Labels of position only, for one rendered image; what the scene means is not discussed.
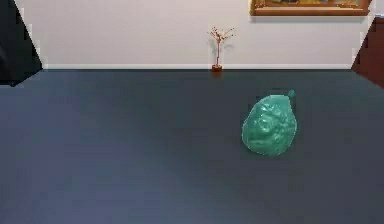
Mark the bare twig plant in pot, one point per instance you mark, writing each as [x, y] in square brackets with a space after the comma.
[218, 50]

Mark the green tied plastic bag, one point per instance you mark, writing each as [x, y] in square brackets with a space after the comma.
[268, 128]

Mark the dark brown wooden cabinet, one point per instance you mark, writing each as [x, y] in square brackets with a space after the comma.
[371, 56]

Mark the black cabinet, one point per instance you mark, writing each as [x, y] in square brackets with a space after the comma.
[15, 43]

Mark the gold framed wall picture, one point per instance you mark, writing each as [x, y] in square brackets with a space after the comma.
[310, 9]

